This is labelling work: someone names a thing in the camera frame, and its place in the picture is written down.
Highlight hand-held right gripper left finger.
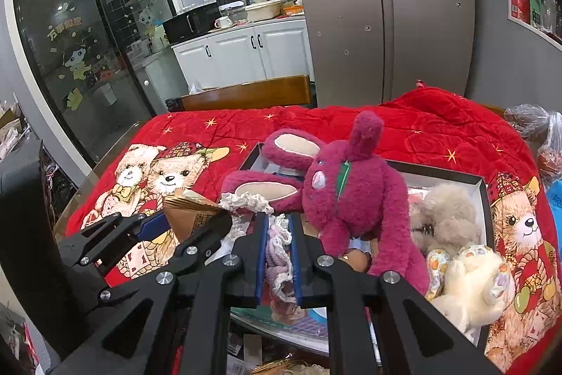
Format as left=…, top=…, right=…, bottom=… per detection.
left=46, top=212, right=270, bottom=375

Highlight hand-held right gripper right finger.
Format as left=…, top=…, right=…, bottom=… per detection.
left=288, top=212, right=504, bottom=375

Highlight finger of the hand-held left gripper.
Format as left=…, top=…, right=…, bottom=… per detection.
left=58, top=212, right=170, bottom=267
left=98, top=210, right=234, bottom=306

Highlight pink knitted lace garment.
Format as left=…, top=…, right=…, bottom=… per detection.
left=218, top=192, right=309, bottom=324

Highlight brown gold paper bag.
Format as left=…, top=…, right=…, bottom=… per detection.
left=164, top=187, right=234, bottom=245

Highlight pink plush rabbit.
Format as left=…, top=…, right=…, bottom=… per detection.
left=220, top=110, right=432, bottom=297

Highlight beige plush bear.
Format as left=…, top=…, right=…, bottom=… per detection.
left=410, top=183, right=484, bottom=258

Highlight black-rimmed storage box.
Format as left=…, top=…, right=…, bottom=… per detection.
left=239, top=141, right=498, bottom=348

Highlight cream plush toy printed paws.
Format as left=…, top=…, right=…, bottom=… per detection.
left=427, top=244, right=517, bottom=337

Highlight glass sliding door with stickers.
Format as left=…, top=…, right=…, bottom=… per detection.
left=11, top=0, right=177, bottom=166

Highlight red bear-print blanket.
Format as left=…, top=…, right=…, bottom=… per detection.
left=64, top=87, right=562, bottom=373

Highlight black microwave oven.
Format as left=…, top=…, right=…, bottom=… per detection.
left=162, top=3, right=221, bottom=47

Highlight white kitchen cabinet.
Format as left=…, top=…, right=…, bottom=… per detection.
left=170, top=17, right=315, bottom=91

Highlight cream basin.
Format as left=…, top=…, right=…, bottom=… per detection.
left=244, top=0, right=282, bottom=23

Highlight blue plastic bag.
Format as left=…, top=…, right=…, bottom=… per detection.
left=545, top=179, right=562, bottom=209

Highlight clear plastic bag brown contents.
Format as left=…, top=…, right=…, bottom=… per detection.
left=504, top=104, right=562, bottom=182

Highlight silver refrigerator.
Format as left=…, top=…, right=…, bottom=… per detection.
left=281, top=0, right=477, bottom=109

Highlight green packet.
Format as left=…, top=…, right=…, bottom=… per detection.
left=529, top=0, right=546, bottom=30

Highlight clear glass bottles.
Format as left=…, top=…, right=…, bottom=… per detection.
left=542, top=0, right=562, bottom=36

